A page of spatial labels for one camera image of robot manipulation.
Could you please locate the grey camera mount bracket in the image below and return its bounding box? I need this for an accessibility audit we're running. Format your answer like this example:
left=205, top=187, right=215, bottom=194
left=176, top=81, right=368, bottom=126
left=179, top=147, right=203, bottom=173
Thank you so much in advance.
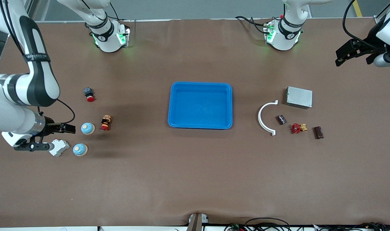
left=186, top=213, right=210, bottom=231

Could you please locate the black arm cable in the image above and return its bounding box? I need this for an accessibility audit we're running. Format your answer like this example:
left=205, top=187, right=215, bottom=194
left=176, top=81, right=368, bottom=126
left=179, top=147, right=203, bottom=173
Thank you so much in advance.
left=342, top=0, right=377, bottom=49
left=0, top=0, right=76, bottom=125

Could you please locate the black base cables left arm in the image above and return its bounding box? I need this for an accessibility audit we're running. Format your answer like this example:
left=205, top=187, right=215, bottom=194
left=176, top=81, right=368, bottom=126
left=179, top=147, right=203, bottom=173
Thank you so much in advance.
left=235, top=15, right=270, bottom=35

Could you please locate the white curved pipe clamp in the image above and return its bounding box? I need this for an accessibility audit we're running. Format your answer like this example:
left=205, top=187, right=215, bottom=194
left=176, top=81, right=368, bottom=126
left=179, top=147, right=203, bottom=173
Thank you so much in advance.
left=258, top=100, right=279, bottom=136

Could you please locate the red emergency stop yellow collar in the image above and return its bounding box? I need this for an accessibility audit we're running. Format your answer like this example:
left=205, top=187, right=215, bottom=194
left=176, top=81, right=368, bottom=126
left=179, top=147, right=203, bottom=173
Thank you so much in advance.
left=100, top=115, right=112, bottom=131

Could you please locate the blue plastic tray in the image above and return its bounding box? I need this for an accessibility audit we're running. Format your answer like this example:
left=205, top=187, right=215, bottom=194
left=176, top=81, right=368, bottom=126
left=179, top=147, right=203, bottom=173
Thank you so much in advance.
left=168, top=82, right=233, bottom=130

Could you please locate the black looped cable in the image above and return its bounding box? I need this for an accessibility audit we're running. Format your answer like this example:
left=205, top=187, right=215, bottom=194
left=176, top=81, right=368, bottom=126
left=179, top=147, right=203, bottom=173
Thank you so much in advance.
left=245, top=217, right=291, bottom=231

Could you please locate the white circuit breaker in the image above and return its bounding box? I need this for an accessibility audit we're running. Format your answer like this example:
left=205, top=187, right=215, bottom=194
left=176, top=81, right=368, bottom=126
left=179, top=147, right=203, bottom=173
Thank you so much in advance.
left=49, top=139, right=70, bottom=157

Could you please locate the black base cable right arm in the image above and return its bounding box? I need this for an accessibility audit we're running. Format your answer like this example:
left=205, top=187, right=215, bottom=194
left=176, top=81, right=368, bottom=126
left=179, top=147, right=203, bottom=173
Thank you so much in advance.
left=109, top=3, right=131, bottom=23

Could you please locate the silver metal power supply box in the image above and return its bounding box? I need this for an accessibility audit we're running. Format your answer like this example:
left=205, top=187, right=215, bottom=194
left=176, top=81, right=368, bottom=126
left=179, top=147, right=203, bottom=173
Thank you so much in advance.
left=286, top=86, right=313, bottom=110

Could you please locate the brass valve with red handwheel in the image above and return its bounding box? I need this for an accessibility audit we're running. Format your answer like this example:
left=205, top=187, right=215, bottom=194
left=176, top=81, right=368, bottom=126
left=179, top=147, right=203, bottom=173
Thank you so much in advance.
left=291, top=123, right=308, bottom=134

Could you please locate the tangled cable bundle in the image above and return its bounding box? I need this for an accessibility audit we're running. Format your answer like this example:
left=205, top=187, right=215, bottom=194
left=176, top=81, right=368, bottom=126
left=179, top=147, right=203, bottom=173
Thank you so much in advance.
left=224, top=221, right=390, bottom=231

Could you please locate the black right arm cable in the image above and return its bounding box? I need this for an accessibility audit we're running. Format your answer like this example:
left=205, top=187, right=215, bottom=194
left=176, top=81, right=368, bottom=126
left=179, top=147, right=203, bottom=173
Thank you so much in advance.
left=0, top=0, right=76, bottom=125

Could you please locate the brown table mat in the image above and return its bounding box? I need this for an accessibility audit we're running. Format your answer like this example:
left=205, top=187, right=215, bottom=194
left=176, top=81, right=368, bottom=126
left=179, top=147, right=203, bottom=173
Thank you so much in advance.
left=0, top=18, right=390, bottom=228

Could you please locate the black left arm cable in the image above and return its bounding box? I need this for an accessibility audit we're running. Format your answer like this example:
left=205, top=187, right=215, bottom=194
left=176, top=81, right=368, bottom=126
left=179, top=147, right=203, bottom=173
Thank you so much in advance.
left=342, top=0, right=377, bottom=49

